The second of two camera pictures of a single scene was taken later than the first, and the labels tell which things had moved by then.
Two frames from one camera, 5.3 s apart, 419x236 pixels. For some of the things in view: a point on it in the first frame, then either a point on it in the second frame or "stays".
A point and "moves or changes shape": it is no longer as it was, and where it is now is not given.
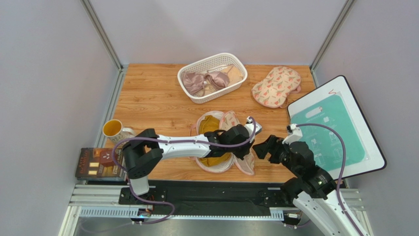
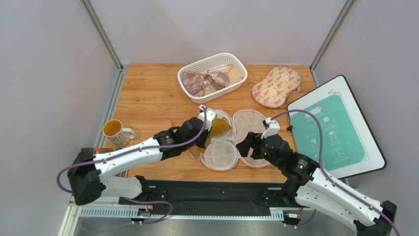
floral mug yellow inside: (113, 129) stays
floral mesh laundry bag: (229, 119) moves or changes shape
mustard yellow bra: (210, 123) moves or changes shape
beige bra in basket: (234, 74) stays
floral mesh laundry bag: (274, 92) stays
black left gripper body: (240, 151) → (200, 141)
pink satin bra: (195, 82) stays
